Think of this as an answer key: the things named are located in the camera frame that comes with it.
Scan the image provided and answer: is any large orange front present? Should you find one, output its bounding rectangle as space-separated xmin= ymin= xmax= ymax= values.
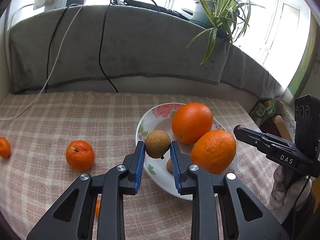
xmin=190 ymin=129 xmax=236 ymax=174

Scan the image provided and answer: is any large orange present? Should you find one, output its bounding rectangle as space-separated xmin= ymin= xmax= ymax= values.
xmin=190 ymin=129 xmax=236 ymax=174
xmin=171 ymin=102 xmax=214 ymax=144

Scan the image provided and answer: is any brown longan fruit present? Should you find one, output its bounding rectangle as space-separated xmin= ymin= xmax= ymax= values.
xmin=145 ymin=130 xmax=171 ymax=159

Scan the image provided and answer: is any small mandarin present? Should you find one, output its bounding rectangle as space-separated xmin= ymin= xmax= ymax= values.
xmin=0 ymin=137 xmax=11 ymax=159

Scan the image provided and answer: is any orange kumquat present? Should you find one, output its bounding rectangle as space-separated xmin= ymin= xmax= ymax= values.
xmin=95 ymin=199 xmax=100 ymax=217

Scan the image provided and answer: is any dark plum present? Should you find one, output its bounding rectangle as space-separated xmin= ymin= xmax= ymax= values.
xmin=234 ymin=125 xmax=244 ymax=131

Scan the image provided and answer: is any right gloved hand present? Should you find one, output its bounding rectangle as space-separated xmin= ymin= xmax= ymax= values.
xmin=267 ymin=165 xmax=307 ymax=224

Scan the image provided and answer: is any green snack package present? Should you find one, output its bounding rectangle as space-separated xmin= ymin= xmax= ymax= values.
xmin=249 ymin=100 xmax=276 ymax=127

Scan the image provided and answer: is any mandarin with stem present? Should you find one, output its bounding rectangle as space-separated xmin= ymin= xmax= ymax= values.
xmin=66 ymin=140 xmax=95 ymax=172

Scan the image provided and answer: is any large orange back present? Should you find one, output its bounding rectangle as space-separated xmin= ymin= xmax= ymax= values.
xmin=171 ymin=102 xmax=214 ymax=144

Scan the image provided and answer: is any pink plaid tablecloth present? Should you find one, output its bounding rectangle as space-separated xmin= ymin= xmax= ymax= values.
xmin=1 ymin=92 xmax=277 ymax=239

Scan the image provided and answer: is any spider plant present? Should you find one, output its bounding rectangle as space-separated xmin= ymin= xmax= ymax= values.
xmin=189 ymin=0 xmax=263 ymax=64

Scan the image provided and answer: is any green fleece cover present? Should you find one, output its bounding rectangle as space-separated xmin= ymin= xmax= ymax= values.
xmin=9 ymin=5 xmax=282 ymax=99

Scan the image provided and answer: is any black adapter on sill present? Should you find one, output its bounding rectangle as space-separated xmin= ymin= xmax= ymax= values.
xmin=111 ymin=0 xmax=193 ymax=21

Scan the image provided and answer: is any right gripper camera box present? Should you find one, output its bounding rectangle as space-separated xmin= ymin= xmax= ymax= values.
xmin=295 ymin=94 xmax=319 ymax=160

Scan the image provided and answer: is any white cable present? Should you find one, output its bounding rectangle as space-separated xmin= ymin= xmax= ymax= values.
xmin=0 ymin=2 xmax=85 ymax=120

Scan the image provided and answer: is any black cable right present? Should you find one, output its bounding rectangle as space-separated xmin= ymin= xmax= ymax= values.
xmin=98 ymin=0 xmax=161 ymax=94

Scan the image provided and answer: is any black cable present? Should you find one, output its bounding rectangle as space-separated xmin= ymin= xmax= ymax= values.
xmin=45 ymin=4 xmax=71 ymax=94
xmin=98 ymin=0 xmax=161 ymax=94

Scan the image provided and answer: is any black cable left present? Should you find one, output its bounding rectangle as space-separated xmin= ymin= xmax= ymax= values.
xmin=45 ymin=4 xmax=71 ymax=94

